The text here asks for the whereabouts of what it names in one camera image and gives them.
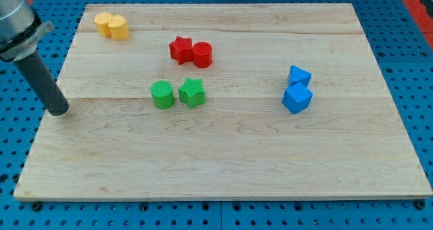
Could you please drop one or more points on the green cylinder block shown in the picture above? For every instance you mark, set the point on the green cylinder block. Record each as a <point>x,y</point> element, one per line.
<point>162,94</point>

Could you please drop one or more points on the blue triangle block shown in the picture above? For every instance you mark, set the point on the blue triangle block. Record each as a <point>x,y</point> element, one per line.
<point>297,75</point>

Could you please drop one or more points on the yellow heart block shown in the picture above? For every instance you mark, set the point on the yellow heart block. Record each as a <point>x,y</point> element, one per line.
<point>118,27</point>

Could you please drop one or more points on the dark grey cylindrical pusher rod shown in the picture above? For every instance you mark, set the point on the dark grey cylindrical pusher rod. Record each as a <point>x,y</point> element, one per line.
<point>37,75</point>

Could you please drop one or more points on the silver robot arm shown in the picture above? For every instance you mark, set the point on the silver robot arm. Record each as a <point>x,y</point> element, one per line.
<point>21,30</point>

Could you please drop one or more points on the light wooden board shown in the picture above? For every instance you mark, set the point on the light wooden board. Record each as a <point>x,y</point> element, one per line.
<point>243,144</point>

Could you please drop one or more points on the red cylinder block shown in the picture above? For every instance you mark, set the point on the red cylinder block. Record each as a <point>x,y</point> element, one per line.
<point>202,54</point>

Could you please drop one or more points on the green star block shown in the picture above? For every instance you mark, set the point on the green star block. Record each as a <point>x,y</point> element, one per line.
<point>192,92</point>

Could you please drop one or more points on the yellow hexagon block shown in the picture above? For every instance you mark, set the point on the yellow hexagon block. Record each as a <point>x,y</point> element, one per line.
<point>101,22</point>

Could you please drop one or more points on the blue cube block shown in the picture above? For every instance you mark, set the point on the blue cube block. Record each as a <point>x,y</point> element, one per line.
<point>297,98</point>

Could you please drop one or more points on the red star block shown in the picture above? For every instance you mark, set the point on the red star block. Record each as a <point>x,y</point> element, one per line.
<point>181,50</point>

